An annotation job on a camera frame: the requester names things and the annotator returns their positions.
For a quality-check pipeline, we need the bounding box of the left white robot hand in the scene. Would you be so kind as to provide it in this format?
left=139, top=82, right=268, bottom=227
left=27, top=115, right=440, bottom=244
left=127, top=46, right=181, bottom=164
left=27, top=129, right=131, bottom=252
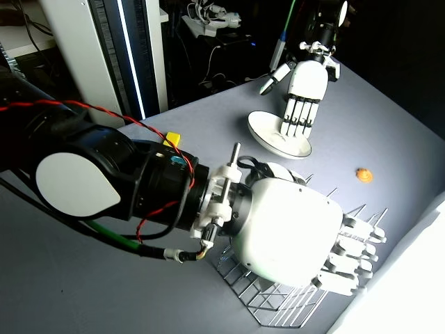
left=259, top=61, right=330, bottom=138

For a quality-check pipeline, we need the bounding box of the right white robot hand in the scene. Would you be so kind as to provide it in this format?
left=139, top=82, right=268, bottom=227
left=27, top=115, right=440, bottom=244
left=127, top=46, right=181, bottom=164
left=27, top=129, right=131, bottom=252
left=231, top=176, right=388, bottom=297

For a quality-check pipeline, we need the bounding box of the white plate with dark rim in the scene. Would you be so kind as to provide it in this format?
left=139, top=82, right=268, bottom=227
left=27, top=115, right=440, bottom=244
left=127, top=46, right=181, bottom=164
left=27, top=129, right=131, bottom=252
left=247, top=110, right=313, bottom=160

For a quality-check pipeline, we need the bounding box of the black electronics box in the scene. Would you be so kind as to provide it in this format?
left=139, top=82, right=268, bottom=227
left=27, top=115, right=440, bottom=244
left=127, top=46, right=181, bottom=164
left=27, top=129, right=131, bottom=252
left=208, top=33, right=257, bottom=49

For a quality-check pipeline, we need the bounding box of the orange swirl cookie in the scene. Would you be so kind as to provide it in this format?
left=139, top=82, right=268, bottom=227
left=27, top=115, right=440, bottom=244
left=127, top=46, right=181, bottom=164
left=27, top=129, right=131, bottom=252
left=356, top=167, right=374, bottom=184

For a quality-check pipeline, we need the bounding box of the white spare robot hand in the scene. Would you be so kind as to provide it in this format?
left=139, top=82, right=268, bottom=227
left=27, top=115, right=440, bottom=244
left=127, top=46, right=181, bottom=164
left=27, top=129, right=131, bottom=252
left=182, top=0, right=244, bottom=38

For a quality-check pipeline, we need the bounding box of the yellow block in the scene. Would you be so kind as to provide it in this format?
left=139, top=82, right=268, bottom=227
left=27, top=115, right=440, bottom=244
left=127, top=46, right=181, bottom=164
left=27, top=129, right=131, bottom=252
left=162, top=131, right=182, bottom=149

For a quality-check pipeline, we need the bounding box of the white robot torso column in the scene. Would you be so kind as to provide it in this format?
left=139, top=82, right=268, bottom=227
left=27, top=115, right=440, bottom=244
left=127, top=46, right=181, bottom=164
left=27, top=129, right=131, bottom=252
left=38, top=0, right=170, bottom=128

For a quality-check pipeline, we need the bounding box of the thin green cable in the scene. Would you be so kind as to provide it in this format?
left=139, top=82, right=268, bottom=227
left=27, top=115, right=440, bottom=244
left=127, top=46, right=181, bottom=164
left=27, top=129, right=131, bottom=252
left=269, top=0, right=298, bottom=70

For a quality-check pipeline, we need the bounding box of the silver wire dish rack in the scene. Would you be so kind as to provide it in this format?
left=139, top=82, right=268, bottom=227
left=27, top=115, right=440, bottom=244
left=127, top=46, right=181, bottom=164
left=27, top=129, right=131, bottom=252
left=215, top=173, right=389, bottom=328

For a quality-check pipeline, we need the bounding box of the black cable with green section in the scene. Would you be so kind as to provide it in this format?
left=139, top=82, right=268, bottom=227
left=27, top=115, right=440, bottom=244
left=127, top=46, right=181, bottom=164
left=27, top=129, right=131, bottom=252
left=0, top=177, right=209, bottom=264

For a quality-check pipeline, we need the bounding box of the red and black twisted wire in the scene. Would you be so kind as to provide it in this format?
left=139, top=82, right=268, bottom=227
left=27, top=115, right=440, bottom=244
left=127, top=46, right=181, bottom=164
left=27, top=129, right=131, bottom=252
left=0, top=100, right=195, bottom=244

